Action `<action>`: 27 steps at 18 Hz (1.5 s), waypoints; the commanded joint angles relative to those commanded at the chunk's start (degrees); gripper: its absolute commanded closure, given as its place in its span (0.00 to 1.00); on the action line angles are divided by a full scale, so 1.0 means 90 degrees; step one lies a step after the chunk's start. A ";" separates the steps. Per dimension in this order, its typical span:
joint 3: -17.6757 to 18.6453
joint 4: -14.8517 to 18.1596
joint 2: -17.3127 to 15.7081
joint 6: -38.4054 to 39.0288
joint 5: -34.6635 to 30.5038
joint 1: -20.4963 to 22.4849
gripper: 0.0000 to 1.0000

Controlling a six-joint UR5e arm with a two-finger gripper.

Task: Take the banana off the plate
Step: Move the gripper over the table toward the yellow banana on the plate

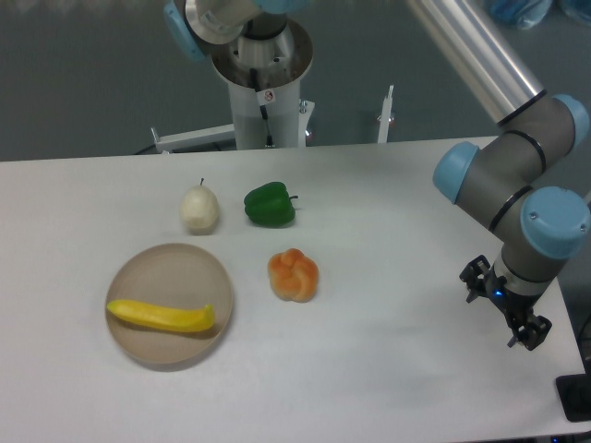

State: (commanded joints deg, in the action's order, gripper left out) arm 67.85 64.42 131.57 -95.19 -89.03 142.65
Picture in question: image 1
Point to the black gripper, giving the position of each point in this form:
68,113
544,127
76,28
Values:
513,296

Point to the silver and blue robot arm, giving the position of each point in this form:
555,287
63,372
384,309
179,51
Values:
540,228

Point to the yellow toy banana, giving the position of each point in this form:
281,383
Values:
163,317

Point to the beige round plate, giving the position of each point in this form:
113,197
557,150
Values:
173,275

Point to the black device at edge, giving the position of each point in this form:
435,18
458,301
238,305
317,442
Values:
574,393

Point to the orange knotted bread roll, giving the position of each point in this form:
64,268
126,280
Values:
293,276

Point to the green toy bell pepper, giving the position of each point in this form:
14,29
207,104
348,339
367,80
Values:
270,205

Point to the blue plastic bag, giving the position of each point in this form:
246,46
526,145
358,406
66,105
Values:
526,14

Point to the white toy pear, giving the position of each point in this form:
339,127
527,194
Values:
199,210

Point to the white upright bracket post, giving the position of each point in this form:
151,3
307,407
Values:
386,116

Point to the white metal frame bracket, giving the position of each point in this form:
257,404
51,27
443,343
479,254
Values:
192,139

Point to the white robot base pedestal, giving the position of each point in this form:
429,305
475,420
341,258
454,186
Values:
263,81

